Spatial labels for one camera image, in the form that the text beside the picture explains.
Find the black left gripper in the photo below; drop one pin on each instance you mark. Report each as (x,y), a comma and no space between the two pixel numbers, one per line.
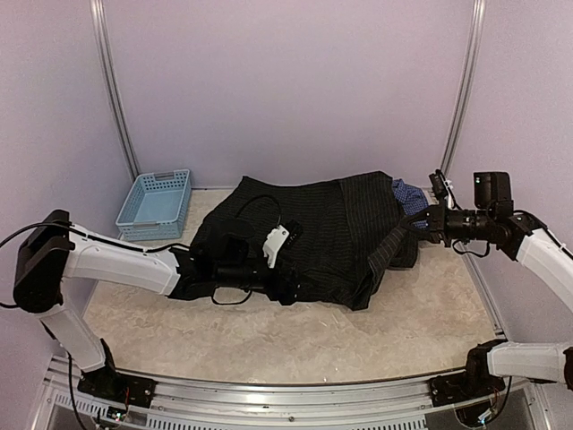
(288,296)

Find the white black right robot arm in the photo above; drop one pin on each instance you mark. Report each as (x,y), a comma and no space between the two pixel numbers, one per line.
(524,239)

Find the aluminium corner post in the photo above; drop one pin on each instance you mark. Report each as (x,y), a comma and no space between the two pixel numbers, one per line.
(465,86)
(98,16)

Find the right aluminium corner post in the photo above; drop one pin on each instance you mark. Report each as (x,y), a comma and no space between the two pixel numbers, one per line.
(465,86)

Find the left aluminium corner post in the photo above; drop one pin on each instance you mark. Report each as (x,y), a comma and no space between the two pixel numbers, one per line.
(98,16)

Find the black pinstriped long sleeve shirt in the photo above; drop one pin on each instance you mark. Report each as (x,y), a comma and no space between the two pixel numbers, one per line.
(351,232)

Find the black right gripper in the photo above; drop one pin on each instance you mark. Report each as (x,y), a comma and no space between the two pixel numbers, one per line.
(438,222)

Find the aluminium front rail frame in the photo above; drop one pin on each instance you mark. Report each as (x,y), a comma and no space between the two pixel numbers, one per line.
(183,403)

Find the light blue plastic basket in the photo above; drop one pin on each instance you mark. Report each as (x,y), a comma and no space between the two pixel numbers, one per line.
(156,206)

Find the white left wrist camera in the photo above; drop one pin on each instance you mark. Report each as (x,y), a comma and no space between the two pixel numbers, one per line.
(279,238)

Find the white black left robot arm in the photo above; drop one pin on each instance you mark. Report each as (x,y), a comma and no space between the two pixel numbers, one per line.
(56,249)

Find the blue checked folded shirt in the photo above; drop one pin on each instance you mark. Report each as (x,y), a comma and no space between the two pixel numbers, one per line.
(411,198)

